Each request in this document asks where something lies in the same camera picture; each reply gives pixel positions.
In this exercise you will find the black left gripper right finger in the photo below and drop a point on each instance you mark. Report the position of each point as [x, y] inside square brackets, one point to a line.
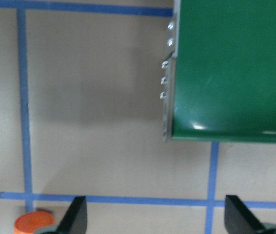
[238, 219]

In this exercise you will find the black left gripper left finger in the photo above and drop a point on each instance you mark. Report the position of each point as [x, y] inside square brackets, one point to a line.
[75, 218]

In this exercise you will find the orange 4680 cylinder on table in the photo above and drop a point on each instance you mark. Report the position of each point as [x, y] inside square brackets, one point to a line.
[30, 222]

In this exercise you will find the green conveyor belt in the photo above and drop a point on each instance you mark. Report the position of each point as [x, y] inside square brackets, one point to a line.
[220, 71]

